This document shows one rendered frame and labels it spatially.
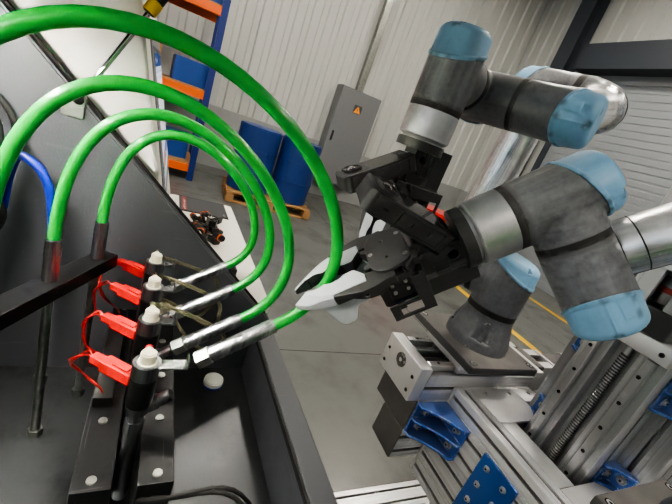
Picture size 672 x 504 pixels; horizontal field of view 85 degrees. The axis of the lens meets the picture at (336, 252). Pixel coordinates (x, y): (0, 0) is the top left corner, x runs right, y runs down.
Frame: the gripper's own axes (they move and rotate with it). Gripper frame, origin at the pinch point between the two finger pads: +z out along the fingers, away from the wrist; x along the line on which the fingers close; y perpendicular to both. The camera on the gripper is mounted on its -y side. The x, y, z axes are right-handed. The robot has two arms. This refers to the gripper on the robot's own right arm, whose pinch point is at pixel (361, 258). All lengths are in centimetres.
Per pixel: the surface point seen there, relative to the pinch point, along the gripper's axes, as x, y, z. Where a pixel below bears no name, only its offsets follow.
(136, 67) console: 22.9, -36.4, -15.5
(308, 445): -12.0, -4.3, 27.1
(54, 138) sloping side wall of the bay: 18.9, -44.8, -2.5
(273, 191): -4.8, -18.7, -8.3
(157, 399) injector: -12.6, -27.1, 16.4
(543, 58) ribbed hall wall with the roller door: 563, 604, -271
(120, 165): 11.2, -35.7, -2.9
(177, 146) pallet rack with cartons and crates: 516, -8, 84
